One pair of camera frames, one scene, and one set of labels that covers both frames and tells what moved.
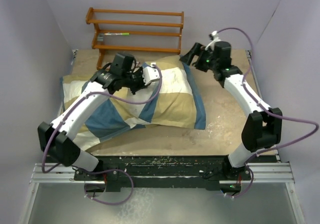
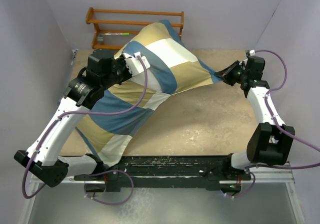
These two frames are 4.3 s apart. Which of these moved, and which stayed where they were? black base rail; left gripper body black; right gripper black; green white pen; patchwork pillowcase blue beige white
Moved: right gripper black; left gripper body black; patchwork pillowcase blue beige white
Stayed: green white pen; black base rail
